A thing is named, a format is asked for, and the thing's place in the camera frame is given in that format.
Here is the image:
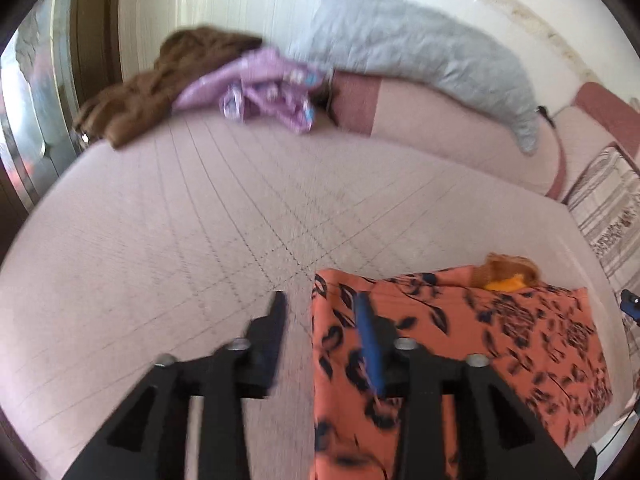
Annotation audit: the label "grey quilted blanket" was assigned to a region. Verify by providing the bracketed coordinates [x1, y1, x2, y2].
[290, 0, 542, 155]

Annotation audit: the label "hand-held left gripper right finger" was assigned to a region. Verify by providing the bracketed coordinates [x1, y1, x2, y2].
[355, 293, 583, 480]

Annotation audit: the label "purple floral cloth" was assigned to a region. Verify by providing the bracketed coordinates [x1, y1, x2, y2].
[172, 47, 326, 135]

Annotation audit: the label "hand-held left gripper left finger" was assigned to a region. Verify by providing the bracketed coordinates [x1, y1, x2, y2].
[62, 291, 289, 480]

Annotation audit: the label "pink rolled blanket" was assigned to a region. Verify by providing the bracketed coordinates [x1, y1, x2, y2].
[327, 71, 568, 200]

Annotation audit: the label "patterned glass door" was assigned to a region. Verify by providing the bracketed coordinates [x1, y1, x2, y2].
[0, 0, 88, 196]

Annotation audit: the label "pink cushion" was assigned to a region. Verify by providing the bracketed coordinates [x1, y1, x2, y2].
[572, 82, 640, 161]

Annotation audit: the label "pink bed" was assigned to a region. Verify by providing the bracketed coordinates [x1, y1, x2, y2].
[0, 72, 636, 480]

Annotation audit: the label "black cable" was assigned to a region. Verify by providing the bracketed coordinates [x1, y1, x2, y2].
[592, 407, 638, 456]

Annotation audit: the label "orange floral blouse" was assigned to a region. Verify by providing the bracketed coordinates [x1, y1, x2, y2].
[309, 252, 615, 480]

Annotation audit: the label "brown cloth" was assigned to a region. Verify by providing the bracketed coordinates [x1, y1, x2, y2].
[74, 26, 263, 150]

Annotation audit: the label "striped floral cushion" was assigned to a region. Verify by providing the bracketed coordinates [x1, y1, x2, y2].
[567, 145, 640, 306]

